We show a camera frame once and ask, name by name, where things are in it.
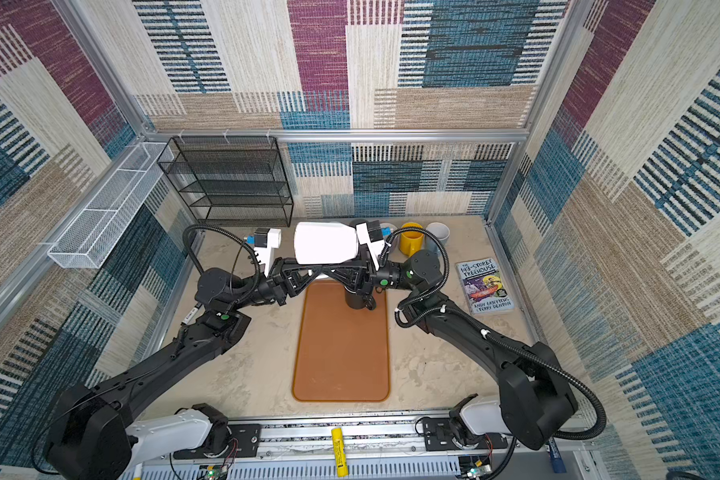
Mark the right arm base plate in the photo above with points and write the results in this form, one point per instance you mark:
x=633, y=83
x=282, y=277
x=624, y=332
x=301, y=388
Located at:
x=438, y=436

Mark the purple mug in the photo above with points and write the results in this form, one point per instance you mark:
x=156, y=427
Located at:
x=387, y=229

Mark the yellow mug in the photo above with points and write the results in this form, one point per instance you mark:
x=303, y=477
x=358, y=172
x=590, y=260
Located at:
x=412, y=239

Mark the colourful magazine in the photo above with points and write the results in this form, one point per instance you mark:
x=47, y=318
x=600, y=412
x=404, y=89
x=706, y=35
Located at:
x=483, y=286

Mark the blue speckled mug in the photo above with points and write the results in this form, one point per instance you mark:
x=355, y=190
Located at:
x=440, y=231

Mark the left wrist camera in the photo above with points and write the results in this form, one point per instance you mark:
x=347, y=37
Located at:
x=265, y=241

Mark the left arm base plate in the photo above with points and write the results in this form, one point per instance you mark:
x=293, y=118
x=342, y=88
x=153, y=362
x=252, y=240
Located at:
x=240, y=441

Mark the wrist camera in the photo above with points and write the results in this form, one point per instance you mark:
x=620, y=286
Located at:
x=371, y=234
x=265, y=241

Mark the white mug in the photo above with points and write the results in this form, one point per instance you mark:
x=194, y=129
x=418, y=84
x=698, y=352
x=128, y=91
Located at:
x=324, y=243

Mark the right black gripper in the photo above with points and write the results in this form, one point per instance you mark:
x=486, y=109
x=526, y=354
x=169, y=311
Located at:
x=363, y=275

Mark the yellow marker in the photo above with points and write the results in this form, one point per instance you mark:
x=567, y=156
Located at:
x=342, y=469

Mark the black wire shelf rack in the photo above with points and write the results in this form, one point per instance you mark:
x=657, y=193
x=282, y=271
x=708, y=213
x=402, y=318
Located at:
x=237, y=181

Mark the black mug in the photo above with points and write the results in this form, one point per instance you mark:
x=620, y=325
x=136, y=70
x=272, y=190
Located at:
x=358, y=301

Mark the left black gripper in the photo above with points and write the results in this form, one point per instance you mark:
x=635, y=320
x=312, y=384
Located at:
x=276, y=287

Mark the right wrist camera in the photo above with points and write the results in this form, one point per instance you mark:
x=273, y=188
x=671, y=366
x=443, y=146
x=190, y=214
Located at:
x=371, y=234

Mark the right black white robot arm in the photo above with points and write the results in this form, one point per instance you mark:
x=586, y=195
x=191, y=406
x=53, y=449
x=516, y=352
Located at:
x=538, y=398

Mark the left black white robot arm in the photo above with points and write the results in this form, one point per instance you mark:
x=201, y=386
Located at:
x=94, y=433

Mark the white mesh basket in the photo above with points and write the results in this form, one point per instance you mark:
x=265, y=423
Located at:
x=95, y=231

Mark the brown plastic tray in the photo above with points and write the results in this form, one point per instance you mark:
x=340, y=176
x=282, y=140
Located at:
x=343, y=353

